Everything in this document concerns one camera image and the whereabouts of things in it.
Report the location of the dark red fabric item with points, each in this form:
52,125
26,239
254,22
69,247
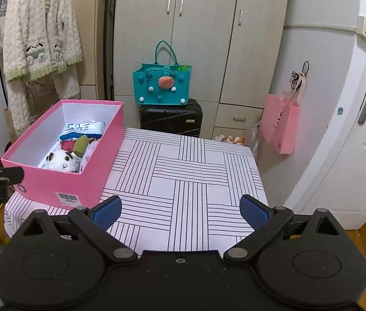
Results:
67,145

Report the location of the blue white tissue pack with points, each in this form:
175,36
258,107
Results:
75,131

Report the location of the white door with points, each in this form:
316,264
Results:
335,178

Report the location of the colourful gift box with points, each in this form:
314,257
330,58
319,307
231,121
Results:
232,140

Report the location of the green makeup sponge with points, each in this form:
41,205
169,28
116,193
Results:
80,146

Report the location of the pink cardboard box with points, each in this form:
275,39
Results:
63,189

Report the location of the striped white tablecloth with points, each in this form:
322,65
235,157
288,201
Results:
178,193

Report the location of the teal felt handbag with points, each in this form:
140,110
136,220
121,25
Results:
164,85

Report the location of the cream fleece pajama jacket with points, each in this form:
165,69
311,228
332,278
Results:
41,38

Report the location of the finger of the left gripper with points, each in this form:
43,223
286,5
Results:
13,175

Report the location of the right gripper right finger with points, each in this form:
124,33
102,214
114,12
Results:
274,225

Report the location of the beige wardrobe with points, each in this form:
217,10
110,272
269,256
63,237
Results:
231,45

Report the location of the white panda plush toy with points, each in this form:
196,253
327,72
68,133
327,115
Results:
62,161

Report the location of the black suitcase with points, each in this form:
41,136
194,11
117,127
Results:
181,120

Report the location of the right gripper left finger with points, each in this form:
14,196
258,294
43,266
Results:
77,237

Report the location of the pink paper shopping bag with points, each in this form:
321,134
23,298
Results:
281,114

